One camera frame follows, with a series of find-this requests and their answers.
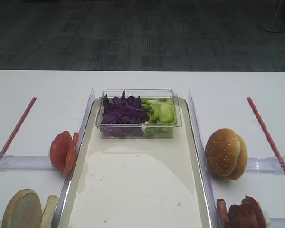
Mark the thin bun bottom slice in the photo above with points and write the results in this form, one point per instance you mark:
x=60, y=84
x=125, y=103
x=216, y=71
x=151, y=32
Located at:
x=49, y=211

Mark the green lettuce pieces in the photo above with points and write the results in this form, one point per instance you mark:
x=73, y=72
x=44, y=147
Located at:
x=160, y=111

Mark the rear tomato slice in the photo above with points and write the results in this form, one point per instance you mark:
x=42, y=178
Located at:
x=71, y=155

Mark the tomato slice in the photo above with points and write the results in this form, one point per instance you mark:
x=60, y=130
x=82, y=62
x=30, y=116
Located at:
x=71, y=155
x=59, y=149

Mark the front tomato slice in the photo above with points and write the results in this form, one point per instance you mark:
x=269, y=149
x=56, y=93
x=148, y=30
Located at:
x=59, y=149

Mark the stacked dark meat slices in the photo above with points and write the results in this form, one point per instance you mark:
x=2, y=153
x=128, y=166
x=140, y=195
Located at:
x=246, y=215

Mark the clear plastic food container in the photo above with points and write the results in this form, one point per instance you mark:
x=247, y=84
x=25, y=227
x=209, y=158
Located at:
x=142, y=93

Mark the shredded purple cabbage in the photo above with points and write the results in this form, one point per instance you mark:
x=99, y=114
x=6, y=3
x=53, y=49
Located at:
x=123, y=110

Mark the white metal tray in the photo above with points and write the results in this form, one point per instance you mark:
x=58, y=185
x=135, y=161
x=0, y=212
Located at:
x=136, y=183

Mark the front sesame bun top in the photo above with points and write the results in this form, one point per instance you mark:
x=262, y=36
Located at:
x=222, y=151

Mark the sesame bun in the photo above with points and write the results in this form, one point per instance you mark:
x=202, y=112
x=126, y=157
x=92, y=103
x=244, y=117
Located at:
x=241, y=162
x=222, y=151

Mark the rear sesame bun top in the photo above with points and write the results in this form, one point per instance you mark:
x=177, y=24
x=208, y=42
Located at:
x=241, y=162

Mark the left red tape strip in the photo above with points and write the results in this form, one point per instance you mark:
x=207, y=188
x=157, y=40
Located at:
x=17, y=127

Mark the red tape strip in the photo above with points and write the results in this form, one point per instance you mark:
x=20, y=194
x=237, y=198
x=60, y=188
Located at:
x=17, y=127
x=267, y=134

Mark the right upper clear crossbar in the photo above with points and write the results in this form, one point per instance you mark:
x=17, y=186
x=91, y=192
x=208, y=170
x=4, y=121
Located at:
x=273, y=165

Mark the single red sausage slice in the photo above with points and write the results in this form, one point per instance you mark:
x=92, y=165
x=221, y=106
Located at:
x=223, y=214

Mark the right long clear divider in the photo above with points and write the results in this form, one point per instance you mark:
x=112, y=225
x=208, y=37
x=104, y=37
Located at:
x=205, y=176

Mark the long clear divider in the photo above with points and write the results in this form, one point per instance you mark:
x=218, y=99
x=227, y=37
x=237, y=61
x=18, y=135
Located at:
x=205, y=176
x=68, y=178

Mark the left long clear divider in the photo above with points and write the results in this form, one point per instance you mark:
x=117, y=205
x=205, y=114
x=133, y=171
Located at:
x=68, y=178

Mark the left upper clear crossbar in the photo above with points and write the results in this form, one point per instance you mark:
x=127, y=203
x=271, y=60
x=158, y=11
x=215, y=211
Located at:
x=25, y=163

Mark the large bun bottom half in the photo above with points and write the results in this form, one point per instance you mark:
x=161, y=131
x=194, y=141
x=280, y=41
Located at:
x=23, y=210

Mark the right red tape strip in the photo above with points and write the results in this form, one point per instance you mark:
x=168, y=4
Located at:
x=267, y=134

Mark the white floor stand base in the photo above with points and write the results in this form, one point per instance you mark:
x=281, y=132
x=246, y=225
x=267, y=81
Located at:
x=275, y=26

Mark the right lower clear crossbar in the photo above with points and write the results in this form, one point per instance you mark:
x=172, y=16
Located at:
x=277, y=223

